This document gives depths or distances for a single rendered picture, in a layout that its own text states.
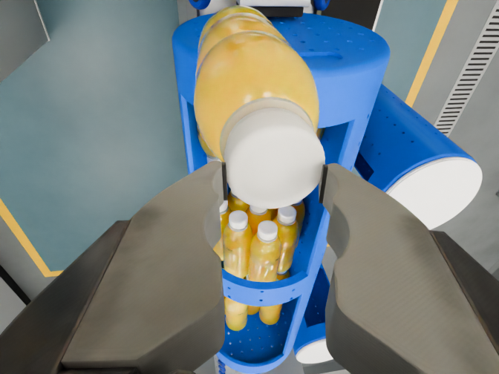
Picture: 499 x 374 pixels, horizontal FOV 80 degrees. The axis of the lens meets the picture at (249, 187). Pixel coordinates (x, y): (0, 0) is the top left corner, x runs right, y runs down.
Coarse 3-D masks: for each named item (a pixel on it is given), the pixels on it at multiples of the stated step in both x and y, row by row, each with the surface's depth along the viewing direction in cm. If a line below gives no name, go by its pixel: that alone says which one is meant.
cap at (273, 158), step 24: (240, 120) 12; (264, 120) 11; (288, 120) 11; (240, 144) 11; (264, 144) 11; (288, 144) 11; (312, 144) 11; (240, 168) 11; (264, 168) 11; (288, 168) 11; (312, 168) 12; (240, 192) 12; (264, 192) 12; (288, 192) 12
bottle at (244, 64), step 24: (216, 24) 20; (240, 24) 17; (264, 24) 18; (216, 48) 15; (240, 48) 14; (264, 48) 14; (288, 48) 14; (216, 72) 14; (240, 72) 13; (264, 72) 13; (288, 72) 13; (216, 96) 13; (240, 96) 12; (264, 96) 12; (288, 96) 12; (312, 96) 13; (216, 120) 13; (312, 120) 13; (216, 144) 14
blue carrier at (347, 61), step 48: (192, 48) 33; (336, 48) 35; (384, 48) 36; (192, 96) 36; (336, 96) 32; (192, 144) 53; (336, 144) 56; (240, 288) 57; (288, 288) 57; (240, 336) 94; (288, 336) 78
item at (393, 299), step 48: (336, 192) 9; (384, 192) 9; (336, 240) 9; (384, 240) 7; (432, 240) 7; (336, 288) 6; (384, 288) 6; (432, 288) 6; (336, 336) 6; (384, 336) 5; (432, 336) 5; (480, 336) 5
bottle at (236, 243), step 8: (248, 224) 64; (224, 232) 64; (232, 232) 62; (240, 232) 62; (248, 232) 63; (224, 240) 64; (232, 240) 62; (240, 240) 62; (248, 240) 63; (224, 248) 66; (232, 248) 63; (240, 248) 63; (248, 248) 65; (224, 256) 68; (232, 256) 65; (240, 256) 65; (248, 256) 67; (224, 264) 70; (232, 264) 67; (240, 264) 67; (248, 264) 69; (232, 272) 69; (240, 272) 69; (248, 272) 71
